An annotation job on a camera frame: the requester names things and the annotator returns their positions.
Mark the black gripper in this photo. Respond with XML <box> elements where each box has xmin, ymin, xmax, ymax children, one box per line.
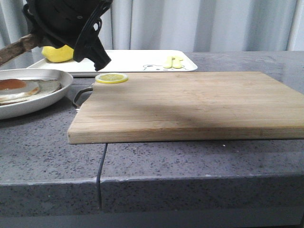
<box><xmin>23</xmin><ymin>0</ymin><xmax>112</xmax><ymax>71</ymax></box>

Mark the white plate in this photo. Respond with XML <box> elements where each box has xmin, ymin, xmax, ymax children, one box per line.
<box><xmin>0</xmin><ymin>69</ymin><xmax>73</xmax><ymax>120</ymax></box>

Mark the white bear tray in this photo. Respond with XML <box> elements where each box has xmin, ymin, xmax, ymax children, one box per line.
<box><xmin>29</xmin><ymin>50</ymin><xmax>198</xmax><ymax>77</ymax></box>

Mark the yellow lemon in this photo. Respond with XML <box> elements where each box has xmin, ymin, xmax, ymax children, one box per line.
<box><xmin>41</xmin><ymin>45</ymin><xmax>74</xmax><ymax>63</ymax></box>

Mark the lemon slice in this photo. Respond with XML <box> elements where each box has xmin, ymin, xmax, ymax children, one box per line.
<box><xmin>95</xmin><ymin>73</ymin><xmax>129</xmax><ymax>84</ymax></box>

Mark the grey curtain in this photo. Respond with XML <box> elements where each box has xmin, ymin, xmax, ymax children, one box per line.
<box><xmin>0</xmin><ymin>0</ymin><xmax>304</xmax><ymax>53</ymax></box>

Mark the fried egg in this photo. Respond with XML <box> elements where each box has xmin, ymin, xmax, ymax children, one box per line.
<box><xmin>0</xmin><ymin>78</ymin><xmax>40</xmax><ymax>102</ymax></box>

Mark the wooden cutting board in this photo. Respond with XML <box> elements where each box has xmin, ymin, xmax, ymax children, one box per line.
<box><xmin>67</xmin><ymin>72</ymin><xmax>304</xmax><ymax>144</ymax></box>

